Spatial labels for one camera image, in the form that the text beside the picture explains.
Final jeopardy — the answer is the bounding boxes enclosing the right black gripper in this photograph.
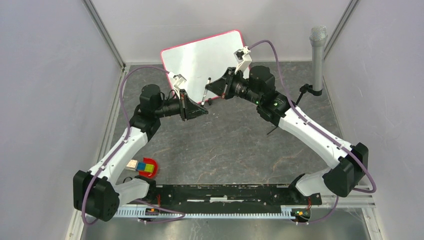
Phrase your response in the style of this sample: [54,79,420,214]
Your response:
[206,67,262,106]

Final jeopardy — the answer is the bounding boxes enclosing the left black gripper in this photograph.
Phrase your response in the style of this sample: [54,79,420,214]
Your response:
[154,88,208,121]

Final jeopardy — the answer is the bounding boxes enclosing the whiteboard marker pen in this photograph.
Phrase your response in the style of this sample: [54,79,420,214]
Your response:
[201,77,212,107]

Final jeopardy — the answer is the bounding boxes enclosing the pink framed whiteboard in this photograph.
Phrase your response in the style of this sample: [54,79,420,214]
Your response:
[160,30,250,104]

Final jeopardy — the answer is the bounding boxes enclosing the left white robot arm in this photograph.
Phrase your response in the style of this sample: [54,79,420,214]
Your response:
[72,84,208,225]

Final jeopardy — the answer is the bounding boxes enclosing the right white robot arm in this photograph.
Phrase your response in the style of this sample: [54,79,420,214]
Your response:
[205,66,369,204]

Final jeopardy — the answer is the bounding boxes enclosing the red bowl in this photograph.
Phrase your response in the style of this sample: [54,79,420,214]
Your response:
[138,157,159,179]

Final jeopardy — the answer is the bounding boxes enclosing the colourful block toy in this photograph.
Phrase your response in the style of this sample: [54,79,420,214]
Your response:
[137,162,155,174]

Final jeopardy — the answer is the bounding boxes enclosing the cream lego brick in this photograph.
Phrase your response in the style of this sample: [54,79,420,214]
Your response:
[125,159,139,171]

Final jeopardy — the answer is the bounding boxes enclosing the silver microphone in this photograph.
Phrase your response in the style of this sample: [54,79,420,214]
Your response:
[309,25,328,96]

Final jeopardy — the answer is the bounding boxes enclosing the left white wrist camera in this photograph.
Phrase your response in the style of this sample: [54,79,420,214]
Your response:
[167,71,188,97]

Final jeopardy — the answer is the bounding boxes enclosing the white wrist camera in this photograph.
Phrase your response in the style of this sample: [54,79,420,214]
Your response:
[234,46,253,74]
[167,71,188,97]

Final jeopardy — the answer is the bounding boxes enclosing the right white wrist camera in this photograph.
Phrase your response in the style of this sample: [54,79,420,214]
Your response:
[234,46,253,74]

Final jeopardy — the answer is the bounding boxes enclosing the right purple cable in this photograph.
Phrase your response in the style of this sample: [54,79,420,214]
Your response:
[248,39,378,225]

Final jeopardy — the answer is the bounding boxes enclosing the purple cable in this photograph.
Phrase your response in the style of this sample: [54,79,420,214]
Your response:
[248,39,378,225]
[81,65,186,226]

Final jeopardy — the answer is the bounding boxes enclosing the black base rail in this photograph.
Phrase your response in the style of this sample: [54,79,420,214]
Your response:
[143,184,322,214]

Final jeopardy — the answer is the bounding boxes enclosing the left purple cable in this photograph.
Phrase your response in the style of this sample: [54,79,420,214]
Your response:
[81,65,186,226]

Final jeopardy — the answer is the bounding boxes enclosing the aluminium toothed rail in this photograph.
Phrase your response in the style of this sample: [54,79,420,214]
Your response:
[114,204,312,220]

